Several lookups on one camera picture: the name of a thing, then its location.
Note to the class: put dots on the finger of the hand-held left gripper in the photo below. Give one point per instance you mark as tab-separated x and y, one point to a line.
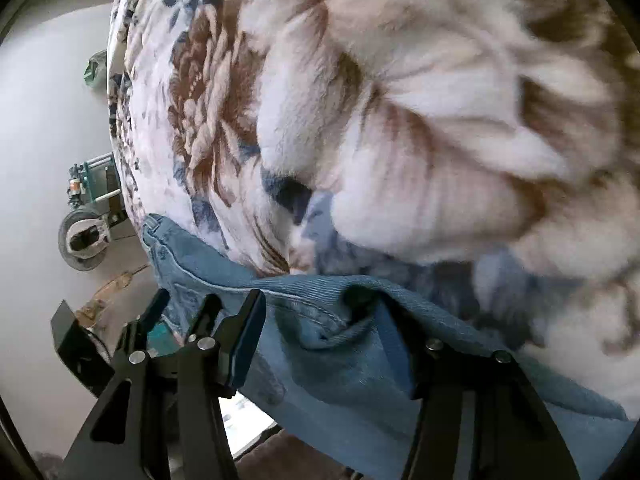
152	312
80	347

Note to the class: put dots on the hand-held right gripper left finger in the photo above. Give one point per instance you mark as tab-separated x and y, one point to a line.
245	342

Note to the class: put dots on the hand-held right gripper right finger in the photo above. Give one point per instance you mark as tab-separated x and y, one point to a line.
396	355

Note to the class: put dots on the blue denim pants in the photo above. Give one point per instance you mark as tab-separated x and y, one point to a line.
330	375

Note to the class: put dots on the brown scrap on floor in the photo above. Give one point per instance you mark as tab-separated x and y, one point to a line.
107	287

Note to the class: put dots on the brown rug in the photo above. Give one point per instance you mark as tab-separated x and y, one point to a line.
285	457

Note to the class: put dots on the teal metal rack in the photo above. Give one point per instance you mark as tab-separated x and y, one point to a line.
92	180

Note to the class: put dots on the floral fleece blanket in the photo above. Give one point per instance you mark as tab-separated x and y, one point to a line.
380	110

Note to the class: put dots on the green bag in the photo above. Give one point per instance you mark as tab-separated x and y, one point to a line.
96	71

